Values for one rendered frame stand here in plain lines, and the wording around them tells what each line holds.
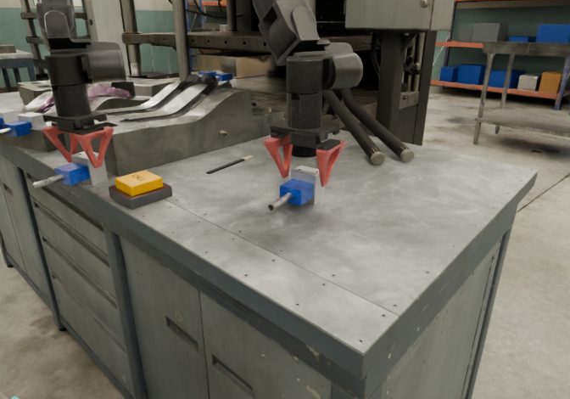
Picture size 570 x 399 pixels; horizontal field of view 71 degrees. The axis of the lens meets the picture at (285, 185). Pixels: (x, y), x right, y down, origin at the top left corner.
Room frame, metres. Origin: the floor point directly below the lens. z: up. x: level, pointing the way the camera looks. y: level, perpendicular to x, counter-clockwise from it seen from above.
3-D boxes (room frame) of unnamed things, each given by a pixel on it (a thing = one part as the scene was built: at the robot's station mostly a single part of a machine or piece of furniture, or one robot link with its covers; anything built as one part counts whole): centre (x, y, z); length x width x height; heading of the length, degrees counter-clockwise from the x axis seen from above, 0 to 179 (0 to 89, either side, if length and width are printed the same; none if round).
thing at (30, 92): (1.57, 0.88, 0.84); 0.20 x 0.15 x 0.07; 138
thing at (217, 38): (2.09, 0.10, 0.96); 1.29 x 0.83 x 0.18; 48
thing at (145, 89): (1.22, 0.59, 0.86); 0.50 x 0.26 x 0.11; 155
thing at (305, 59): (0.65, -0.04, 1.02); 0.07 x 0.06 x 0.07; 123
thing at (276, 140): (0.67, -0.01, 0.88); 0.07 x 0.07 x 0.09; 57
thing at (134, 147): (1.04, 0.27, 0.87); 0.50 x 0.26 x 0.14; 138
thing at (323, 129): (0.65, -0.03, 0.96); 0.10 x 0.07 x 0.07; 57
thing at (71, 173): (0.71, 0.41, 0.83); 0.13 x 0.05 x 0.05; 151
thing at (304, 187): (0.62, -0.01, 0.83); 0.13 x 0.05 x 0.05; 147
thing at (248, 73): (2.00, 0.13, 0.87); 0.50 x 0.27 x 0.17; 138
